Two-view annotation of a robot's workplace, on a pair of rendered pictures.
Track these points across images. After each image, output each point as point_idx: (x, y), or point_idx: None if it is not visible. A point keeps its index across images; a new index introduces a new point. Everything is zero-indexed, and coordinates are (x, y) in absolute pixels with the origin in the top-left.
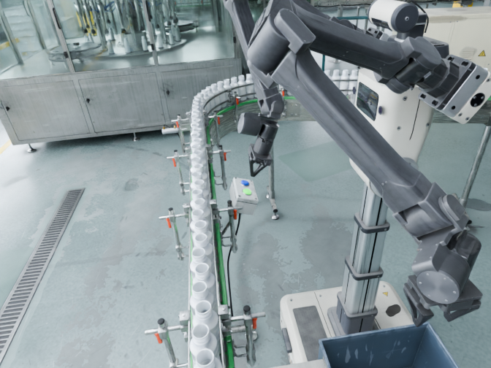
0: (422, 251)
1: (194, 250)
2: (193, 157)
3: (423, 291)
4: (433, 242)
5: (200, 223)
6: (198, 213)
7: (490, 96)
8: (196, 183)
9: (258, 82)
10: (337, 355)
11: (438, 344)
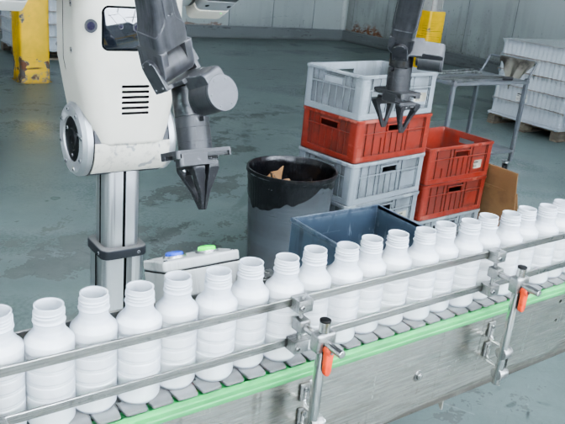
0: (427, 50)
1: (425, 233)
2: (102, 311)
3: (441, 69)
4: (419, 45)
5: (364, 246)
6: (339, 256)
7: None
8: (248, 272)
9: (177, 9)
10: None
11: (309, 219)
